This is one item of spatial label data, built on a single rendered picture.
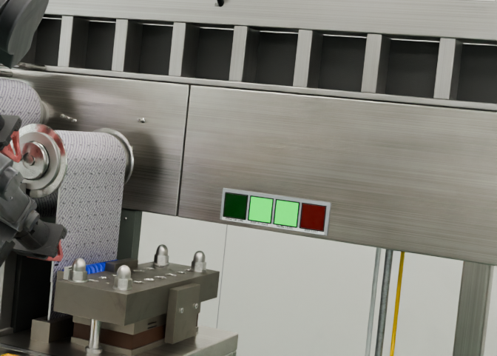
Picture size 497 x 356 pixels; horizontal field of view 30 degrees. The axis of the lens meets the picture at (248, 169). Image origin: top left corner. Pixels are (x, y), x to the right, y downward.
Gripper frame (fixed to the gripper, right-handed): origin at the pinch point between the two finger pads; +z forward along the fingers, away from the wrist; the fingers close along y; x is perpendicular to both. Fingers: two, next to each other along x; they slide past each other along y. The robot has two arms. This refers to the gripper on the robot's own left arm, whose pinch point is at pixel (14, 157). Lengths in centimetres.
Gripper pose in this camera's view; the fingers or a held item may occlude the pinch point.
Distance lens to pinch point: 187.4
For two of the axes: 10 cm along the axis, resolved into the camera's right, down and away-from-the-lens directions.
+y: 9.0, 0.7, -4.3
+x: 3.2, -7.9, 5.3
